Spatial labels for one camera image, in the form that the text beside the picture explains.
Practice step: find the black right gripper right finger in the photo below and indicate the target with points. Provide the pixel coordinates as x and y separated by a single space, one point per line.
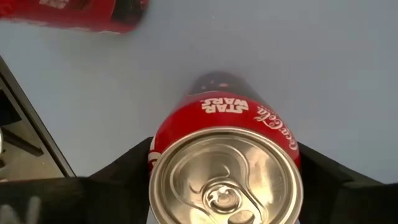
342 199

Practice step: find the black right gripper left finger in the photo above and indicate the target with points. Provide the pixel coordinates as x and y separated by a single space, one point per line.
118 193

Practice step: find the red Coca-Cola can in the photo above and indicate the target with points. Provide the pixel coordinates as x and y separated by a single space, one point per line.
224 124
77 15

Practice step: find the black table frame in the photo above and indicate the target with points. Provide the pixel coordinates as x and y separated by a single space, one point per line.
36 124

